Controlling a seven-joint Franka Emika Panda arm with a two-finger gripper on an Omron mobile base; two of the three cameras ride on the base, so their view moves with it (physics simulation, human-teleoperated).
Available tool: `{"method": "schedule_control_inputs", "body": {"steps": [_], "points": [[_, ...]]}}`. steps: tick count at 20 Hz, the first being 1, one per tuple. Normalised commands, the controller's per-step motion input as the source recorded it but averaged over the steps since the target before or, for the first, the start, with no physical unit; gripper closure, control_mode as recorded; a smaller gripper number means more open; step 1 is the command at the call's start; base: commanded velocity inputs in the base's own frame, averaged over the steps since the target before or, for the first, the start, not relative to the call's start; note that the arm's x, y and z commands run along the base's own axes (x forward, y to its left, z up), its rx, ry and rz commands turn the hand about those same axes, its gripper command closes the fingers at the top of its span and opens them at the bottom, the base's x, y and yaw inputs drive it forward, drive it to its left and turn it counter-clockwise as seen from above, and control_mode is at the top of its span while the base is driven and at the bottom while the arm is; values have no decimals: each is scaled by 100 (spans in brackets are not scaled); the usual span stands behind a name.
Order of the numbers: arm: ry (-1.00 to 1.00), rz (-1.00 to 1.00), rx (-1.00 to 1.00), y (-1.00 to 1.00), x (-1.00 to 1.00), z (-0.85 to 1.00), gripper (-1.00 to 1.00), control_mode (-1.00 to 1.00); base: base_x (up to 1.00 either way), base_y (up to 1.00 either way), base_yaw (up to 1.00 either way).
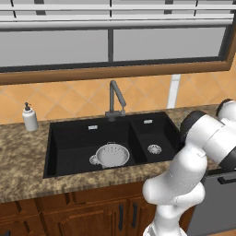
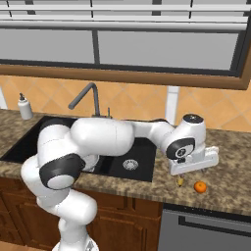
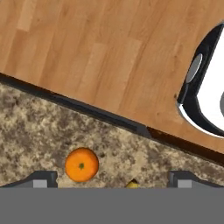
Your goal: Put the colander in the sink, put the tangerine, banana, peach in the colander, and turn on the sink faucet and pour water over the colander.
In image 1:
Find grey sink faucet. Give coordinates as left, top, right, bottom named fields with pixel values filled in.
left=104, top=79, right=127, bottom=122

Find black double sink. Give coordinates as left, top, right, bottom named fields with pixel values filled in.
left=42, top=111, right=185, bottom=179

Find silver metal colander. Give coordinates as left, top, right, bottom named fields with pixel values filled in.
left=88, top=141, right=131, bottom=169

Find wooden drawer front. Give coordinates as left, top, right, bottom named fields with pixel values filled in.
left=36, top=181, right=146, bottom=206

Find white soap dispenser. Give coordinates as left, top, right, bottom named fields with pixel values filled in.
left=21, top=101, right=40, bottom=133

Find wooden cupboard door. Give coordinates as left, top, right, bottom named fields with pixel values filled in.
left=0, top=209, right=47, bottom=236
left=127, top=195, right=196, bottom=236
left=41, top=198, right=129, bottom=236

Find white window blinds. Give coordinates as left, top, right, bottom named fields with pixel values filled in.
left=0, top=0, right=236, bottom=30

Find grey dishwasher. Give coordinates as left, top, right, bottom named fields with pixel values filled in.
left=186, top=168, right=236, bottom=236

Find window with wooden frame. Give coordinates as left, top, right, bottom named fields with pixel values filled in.
left=0, top=0, right=236, bottom=87

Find black cupboard handle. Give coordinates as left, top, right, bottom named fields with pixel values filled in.
left=131, top=202, right=138, bottom=229
left=117, top=204, right=125, bottom=232

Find black dishwasher handle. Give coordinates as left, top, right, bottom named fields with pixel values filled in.
left=218, top=173, right=236, bottom=185

